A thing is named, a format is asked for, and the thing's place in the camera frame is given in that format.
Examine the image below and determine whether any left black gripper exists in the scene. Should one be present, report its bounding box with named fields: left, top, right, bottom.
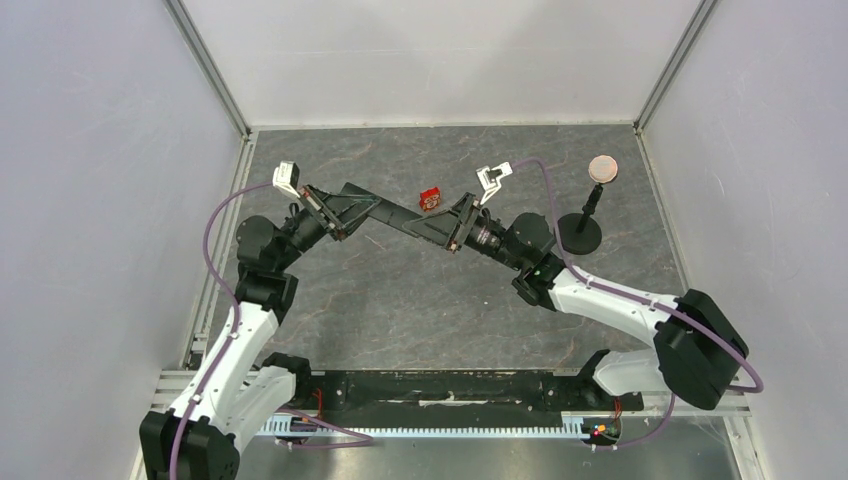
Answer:
left=274, top=182, right=382, bottom=272

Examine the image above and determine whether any black remote control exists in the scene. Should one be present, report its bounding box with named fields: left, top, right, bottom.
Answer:
left=368, top=199, right=422, bottom=237

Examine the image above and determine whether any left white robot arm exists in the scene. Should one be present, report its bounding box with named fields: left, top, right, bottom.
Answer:
left=139, top=186, right=380, bottom=479

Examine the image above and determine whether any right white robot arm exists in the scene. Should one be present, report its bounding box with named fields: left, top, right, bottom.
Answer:
left=401, top=194, right=749, bottom=410

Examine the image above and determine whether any red owl toy block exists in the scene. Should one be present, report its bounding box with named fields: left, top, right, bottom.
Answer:
left=419, top=187, right=442, bottom=212

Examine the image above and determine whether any black stand with round disc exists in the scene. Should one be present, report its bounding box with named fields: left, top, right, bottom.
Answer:
left=557, top=155, right=619, bottom=255

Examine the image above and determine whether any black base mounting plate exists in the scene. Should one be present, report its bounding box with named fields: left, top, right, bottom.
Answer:
left=286, top=369, right=644, bottom=428

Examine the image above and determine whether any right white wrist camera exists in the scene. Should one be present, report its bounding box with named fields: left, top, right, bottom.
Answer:
left=476, top=162, right=513, bottom=205

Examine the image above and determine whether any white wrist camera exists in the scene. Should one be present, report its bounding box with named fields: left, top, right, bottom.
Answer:
left=271, top=161, right=301, bottom=201
left=476, top=162, right=513, bottom=205

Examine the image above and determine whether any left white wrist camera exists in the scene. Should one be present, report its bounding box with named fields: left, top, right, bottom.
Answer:
left=271, top=161, right=301, bottom=201

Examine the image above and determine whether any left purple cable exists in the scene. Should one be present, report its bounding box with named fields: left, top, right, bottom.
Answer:
left=166, top=184, right=376, bottom=480

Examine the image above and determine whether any purple cable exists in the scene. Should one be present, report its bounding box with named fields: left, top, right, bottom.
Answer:
left=166, top=184, right=376, bottom=480
left=510, top=157, right=765, bottom=452

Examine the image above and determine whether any white toothed cable rail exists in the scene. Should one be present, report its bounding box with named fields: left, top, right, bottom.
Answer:
left=257, top=415, right=592, bottom=441

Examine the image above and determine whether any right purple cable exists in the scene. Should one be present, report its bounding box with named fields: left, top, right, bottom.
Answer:
left=510, top=157, right=765, bottom=452

